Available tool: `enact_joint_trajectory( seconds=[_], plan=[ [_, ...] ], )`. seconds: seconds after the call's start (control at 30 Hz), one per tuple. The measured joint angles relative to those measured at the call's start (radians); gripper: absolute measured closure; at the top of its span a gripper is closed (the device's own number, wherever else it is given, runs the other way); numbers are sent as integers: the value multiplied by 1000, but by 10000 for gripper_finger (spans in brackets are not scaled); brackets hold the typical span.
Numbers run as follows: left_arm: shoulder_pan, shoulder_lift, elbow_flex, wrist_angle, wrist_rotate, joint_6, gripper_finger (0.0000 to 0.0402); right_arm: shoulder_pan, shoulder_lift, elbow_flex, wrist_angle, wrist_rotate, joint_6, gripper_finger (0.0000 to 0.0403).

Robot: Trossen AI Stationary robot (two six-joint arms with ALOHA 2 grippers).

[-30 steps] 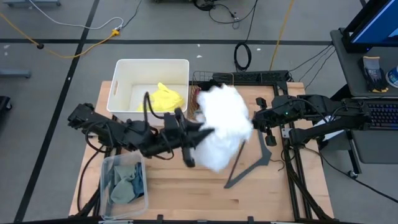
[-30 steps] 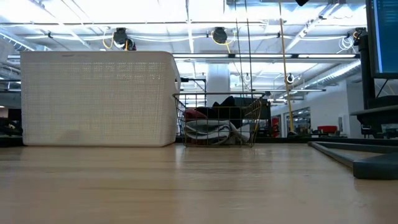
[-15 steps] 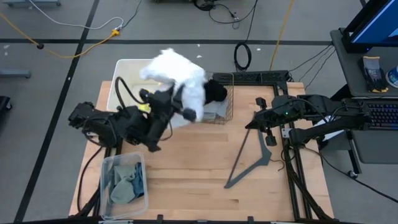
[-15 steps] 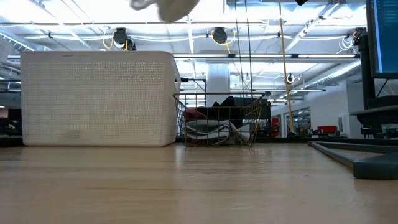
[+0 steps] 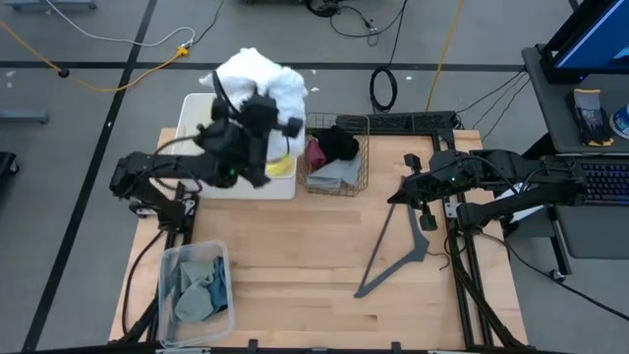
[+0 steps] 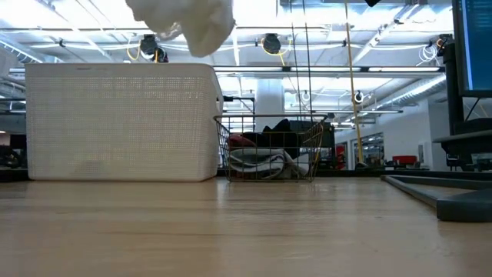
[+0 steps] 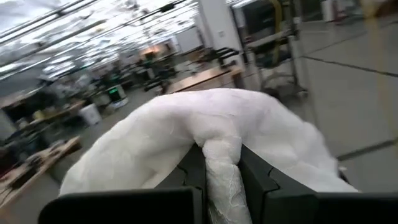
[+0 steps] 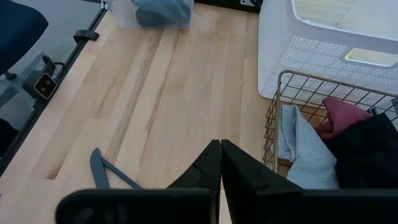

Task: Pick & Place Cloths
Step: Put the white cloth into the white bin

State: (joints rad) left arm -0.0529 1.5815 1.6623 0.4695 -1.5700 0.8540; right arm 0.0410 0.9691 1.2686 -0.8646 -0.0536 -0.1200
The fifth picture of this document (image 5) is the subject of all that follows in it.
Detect orange floor cable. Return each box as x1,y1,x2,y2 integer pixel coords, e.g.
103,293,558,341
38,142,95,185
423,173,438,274
425,0,466,112

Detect thin black floor cable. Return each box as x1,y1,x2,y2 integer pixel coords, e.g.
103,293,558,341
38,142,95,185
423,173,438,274
194,0,226,46

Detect white floor cable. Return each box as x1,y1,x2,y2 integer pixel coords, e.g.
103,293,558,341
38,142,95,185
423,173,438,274
46,0,197,49

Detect computer monitor blue screen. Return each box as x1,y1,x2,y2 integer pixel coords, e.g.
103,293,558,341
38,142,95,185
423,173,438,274
540,0,629,85

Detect white sheet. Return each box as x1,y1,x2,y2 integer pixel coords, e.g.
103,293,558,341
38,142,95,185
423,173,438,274
490,184,546,225

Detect black caster base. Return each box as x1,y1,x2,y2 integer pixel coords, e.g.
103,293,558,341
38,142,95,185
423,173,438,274
0,150,21,179

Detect black power strip cables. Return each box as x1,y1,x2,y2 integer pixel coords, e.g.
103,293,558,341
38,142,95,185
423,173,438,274
456,70,532,144

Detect white plastic bin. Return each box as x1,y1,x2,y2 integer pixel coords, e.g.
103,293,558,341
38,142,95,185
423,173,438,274
169,91,300,202

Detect clear plastic container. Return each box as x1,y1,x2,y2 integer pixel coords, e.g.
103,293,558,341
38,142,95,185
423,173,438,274
156,239,236,349

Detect yellow extension cable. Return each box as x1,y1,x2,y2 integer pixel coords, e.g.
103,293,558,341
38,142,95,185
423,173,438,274
0,19,192,93

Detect black arm base cable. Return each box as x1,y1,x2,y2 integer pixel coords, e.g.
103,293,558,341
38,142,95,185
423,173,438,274
120,226,171,336

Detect black cloth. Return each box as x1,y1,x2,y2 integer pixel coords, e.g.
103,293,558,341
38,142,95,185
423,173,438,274
311,125,361,163

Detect grey furniture bar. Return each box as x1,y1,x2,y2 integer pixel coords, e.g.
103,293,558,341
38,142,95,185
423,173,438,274
3,0,98,12

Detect long black floor cable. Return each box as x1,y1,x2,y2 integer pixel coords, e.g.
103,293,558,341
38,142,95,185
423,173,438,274
503,240,629,322

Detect grey computer desk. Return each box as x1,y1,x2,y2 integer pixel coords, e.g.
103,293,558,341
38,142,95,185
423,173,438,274
521,43,629,284

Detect dark grey angled metal stand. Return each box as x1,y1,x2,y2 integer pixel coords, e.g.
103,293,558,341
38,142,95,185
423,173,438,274
353,176,431,300

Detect copper wire basket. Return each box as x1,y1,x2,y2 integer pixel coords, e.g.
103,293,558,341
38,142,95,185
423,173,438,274
297,111,371,198

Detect light grey shirt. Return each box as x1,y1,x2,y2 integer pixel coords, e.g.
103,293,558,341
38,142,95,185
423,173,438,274
305,155,364,193

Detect yellow cloth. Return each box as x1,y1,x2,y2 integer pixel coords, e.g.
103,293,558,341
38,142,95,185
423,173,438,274
264,152,298,178

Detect grey and yellow work glove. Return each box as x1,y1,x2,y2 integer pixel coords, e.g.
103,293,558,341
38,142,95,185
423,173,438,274
566,88,615,148

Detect maroon cloth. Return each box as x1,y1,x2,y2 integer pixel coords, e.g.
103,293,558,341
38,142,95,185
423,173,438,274
305,137,328,172

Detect white and blue roll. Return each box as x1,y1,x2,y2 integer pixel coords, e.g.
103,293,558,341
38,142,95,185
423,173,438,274
608,101,629,141

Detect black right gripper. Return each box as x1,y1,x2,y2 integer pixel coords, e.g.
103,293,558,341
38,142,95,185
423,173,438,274
387,149,476,233

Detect tangled black cables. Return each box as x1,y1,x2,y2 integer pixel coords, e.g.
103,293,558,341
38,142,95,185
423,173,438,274
304,0,409,48

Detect grey furniture foot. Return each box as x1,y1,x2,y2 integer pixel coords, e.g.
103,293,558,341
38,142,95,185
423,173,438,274
0,108,51,125

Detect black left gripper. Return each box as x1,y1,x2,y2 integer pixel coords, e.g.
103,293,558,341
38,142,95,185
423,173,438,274
209,92,305,149

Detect coiled black cable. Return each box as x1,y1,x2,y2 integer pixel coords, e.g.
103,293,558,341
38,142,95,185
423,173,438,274
368,0,410,115

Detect white fluffy cloth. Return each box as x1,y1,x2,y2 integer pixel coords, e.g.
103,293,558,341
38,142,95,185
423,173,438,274
199,47,310,163

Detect black backlit keyboard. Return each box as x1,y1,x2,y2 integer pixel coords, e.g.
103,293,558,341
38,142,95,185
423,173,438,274
582,161,629,207

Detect grey-green sock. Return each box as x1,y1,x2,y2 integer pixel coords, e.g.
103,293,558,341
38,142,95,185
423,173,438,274
177,259,216,296
174,282,216,325

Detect black power strip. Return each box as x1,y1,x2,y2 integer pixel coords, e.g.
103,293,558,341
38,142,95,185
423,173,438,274
335,111,459,133

